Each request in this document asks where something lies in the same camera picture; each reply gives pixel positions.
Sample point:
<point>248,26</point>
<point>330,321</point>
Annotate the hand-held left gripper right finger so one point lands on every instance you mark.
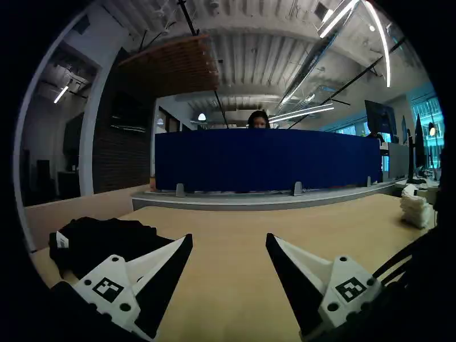
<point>347,288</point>

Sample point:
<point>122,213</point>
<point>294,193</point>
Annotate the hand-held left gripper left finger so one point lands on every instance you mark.
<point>117,285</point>

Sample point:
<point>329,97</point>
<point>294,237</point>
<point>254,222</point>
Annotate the heap of black towels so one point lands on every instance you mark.
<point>103,246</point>

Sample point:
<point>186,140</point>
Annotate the stack of white towels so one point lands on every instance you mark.
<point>415,208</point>

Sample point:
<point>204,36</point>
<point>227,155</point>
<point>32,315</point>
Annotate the grey desk screen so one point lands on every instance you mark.
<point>398,160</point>

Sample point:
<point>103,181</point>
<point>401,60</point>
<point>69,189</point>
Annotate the blue desk screen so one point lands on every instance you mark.
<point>265,160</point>

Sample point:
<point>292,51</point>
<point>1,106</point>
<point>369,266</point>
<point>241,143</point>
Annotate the black monitor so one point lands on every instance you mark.
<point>381,119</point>

